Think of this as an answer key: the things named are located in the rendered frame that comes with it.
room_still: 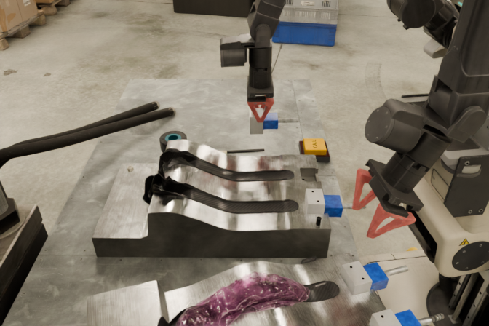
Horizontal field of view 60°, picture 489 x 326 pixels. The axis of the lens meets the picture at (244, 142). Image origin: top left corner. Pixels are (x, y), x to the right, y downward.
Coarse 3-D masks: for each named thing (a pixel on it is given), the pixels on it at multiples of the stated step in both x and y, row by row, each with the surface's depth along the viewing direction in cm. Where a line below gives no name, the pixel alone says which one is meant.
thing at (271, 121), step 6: (258, 108) 115; (252, 114) 112; (258, 114) 112; (270, 114) 114; (276, 114) 114; (252, 120) 111; (264, 120) 112; (270, 120) 112; (276, 120) 112; (282, 120) 114; (288, 120) 114; (294, 120) 114; (252, 126) 112; (258, 126) 112; (264, 126) 113; (270, 126) 113; (276, 126) 113; (252, 132) 114; (258, 132) 114
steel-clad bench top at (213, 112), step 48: (144, 96) 153; (192, 96) 153; (240, 96) 153; (288, 96) 153; (96, 144) 128; (144, 144) 128; (240, 144) 128; (288, 144) 128; (96, 192) 110; (336, 192) 110; (48, 240) 96; (336, 240) 96; (48, 288) 86; (96, 288) 86
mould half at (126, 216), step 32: (224, 160) 106; (256, 160) 107; (288, 160) 106; (128, 192) 101; (224, 192) 96; (256, 192) 97; (288, 192) 96; (128, 224) 92; (160, 224) 87; (192, 224) 86; (224, 224) 88; (256, 224) 89; (288, 224) 88; (128, 256) 92; (160, 256) 92; (192, 256) 92; (224, 256) 92; (256, 256) 92; (288, 256) 92; (320, 256) 92
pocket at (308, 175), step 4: (300, 168) 104; (304, 168) 104; (308, 168) 104; (312, 168) 104; (304, 172) 105; (308, 172) 105; (312, 172) 105; (316, 172) 104; (304, 176) 105; (308, 176) 105; (312, 176) 105; (316, 176) 103; (304, 180) 104; (308, 180) 104; (312, 180) 104; (316, 180) 103
